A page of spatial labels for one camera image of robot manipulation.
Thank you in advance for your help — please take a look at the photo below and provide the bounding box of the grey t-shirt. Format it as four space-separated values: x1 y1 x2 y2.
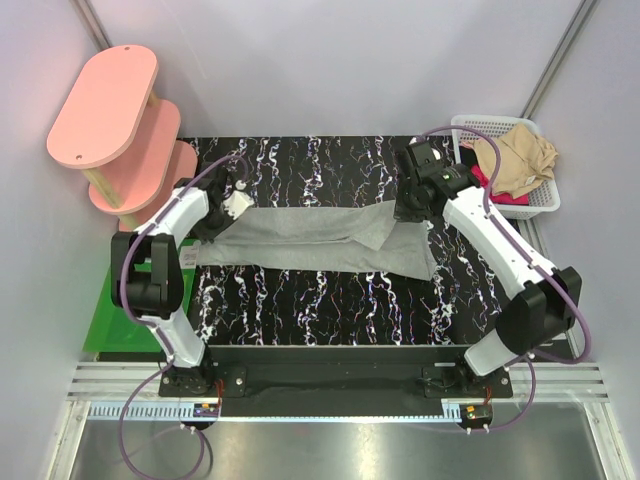
197 201 436 281

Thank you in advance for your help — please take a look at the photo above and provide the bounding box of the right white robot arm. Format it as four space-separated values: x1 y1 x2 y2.
394 142 582 397

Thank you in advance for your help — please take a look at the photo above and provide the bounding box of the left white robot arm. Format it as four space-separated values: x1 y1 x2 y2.
111 164 246 396

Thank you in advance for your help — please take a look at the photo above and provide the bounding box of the black marble pattern mat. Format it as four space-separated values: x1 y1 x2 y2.
185 136 508 346

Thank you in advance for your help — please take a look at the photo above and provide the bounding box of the magenta t-shirt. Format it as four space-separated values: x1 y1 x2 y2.
467 165 530 206

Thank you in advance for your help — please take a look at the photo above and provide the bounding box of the beige t-shirt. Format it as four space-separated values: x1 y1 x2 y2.
491 123 559 199

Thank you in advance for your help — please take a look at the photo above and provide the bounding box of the white plastic laundry basket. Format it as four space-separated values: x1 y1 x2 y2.
451 114 560 220

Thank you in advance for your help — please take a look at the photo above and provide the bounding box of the green plastic board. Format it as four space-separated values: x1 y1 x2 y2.
83 239 201 353

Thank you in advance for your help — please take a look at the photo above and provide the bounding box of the pink three-tier shelf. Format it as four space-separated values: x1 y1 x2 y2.
46 45 198 231

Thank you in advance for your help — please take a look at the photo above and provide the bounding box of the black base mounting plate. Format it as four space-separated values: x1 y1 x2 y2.
159 345 513 400

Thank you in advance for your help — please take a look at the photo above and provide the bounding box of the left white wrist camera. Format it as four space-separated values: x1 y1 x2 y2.
222 190 254 221

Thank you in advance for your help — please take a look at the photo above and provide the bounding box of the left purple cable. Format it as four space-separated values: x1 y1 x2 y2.
117 153 251 476

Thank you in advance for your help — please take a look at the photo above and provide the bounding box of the aluminium frame rail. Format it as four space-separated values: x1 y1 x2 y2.
67 362 609 423

